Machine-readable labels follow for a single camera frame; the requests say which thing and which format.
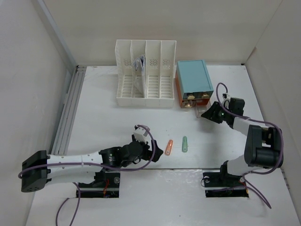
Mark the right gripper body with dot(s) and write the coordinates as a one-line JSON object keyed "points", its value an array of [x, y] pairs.
{"points": [[223, 115]]}

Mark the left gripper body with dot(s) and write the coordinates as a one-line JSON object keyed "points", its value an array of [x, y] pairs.
{"points": [[146, 154]]}

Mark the orange highlighter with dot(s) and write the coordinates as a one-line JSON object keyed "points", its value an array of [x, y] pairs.
{"points": [[169, 147]]}

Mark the green highlighter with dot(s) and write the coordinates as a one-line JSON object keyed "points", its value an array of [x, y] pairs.
{"points": [[184, 144]]}

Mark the white Canon manual booklet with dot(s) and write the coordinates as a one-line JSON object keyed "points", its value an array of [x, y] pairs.
{"points": [[140, 68]]}

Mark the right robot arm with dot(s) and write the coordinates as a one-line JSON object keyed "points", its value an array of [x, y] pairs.
{"points": [[264, 145]]}

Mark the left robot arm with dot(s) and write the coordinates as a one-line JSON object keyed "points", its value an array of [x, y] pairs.
{"points": [[42, 169]]}

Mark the teal drawer box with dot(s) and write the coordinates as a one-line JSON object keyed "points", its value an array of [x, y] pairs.
{"points": [[192, 76]]}

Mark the white file organizer rack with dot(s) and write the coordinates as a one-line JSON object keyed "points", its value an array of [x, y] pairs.
{"points": [[160, 60]]}

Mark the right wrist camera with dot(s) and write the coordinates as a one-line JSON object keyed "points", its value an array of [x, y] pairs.
{"points": [[226, 99]]}

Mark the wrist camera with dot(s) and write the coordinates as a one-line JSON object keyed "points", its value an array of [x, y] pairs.
{"points": [[226, 99], [141, 133]]}

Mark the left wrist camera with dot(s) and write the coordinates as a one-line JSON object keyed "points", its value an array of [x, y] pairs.
{"points": [[141, 133]]}

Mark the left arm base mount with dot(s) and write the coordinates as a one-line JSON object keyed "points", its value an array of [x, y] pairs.
{"points": [[105, 185]]}

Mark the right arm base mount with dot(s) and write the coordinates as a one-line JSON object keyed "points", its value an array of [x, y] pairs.
{"points": [[221, 184]]}

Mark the aluminium rail frame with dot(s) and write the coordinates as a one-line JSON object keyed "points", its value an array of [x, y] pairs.
{"points": [[60, 143]]}

